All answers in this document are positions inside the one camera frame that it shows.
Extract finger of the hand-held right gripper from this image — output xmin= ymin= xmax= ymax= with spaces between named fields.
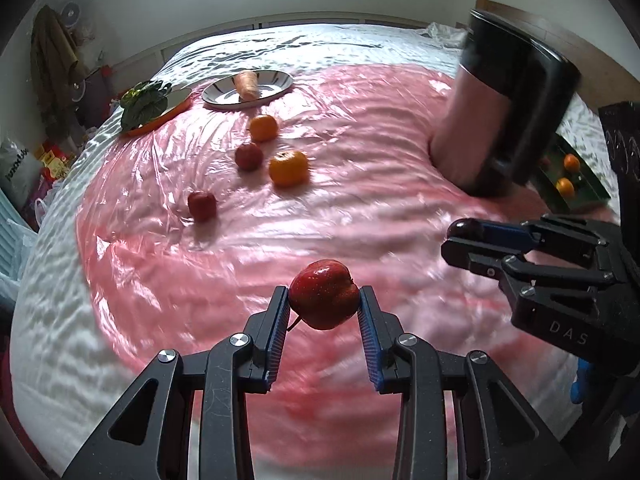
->
xmin=441 ymin=239 xmax=615 ymax=302
xmin=481 ymin=215 xmax=610 ymax=267

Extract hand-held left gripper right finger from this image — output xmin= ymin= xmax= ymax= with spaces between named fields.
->
xmin=357 ymin=285 xmax=566 ymax=480

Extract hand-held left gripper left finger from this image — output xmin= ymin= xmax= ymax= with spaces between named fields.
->
xmin=60 ymin=286 xmax=292 ymax=480

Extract dark plum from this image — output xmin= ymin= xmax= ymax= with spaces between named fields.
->
xmin=446 ymin=218 xmax=485 ymax=243

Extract green tray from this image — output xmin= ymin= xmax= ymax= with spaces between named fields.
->
xmin=532 ymin=132 xmax=613 ymax=213

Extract black and steel kettle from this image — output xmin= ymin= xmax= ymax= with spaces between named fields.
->
xmin=429 ymin=8 xmax=583 ymax=198

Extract red plastic sheet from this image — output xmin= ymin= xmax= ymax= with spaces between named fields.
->
xmin=75 ymin=62 xmax=621 ymax=421

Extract wooden headboard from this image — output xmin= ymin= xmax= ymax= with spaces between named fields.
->
xmin=475 ymin=0 xmax=640 ymax=111

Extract crumpled white cloth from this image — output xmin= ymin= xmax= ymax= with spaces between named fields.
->
xmin=417 ymin=22 xmax=471 ymax=48

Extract carrot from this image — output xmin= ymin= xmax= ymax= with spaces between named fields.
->
xmin=235 ymin=71 xmax=261 ymax=101

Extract orange plate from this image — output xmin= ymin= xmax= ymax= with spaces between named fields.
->
xmin=122 ymin=87 xmax=193 ymax=136

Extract green leafy vegetable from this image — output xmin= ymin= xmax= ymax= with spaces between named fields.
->
xmin=120 ymin=80 xmax=173 ymax=131

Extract yellow and red boxes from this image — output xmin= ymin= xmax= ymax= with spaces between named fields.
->
xmin=37 ymin=140 xmax=76 ymax=181

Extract light blue suitcase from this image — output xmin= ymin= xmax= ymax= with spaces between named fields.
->
xmin=0 ymin=187 xmax=26 ymax=281

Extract purple bin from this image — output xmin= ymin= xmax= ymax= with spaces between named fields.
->
xmin=82 ymin=67 xmax=113 ymax=121

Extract grey printed bag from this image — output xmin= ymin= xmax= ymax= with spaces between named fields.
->
xmin=0 ymin=137 xmax=38 ymax=206

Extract pale bed footboard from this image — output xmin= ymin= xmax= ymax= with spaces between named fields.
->
xmin=110 ymin=14 xmax=436 ymax=63

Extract clear plastic bags bundle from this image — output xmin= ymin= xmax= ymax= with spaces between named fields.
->
xmin=80 ymin=20 xmax=101 ymax=56

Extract brown coat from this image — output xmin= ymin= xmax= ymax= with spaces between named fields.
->
xmin=31 ymin=5 xmax=81 ymax=131

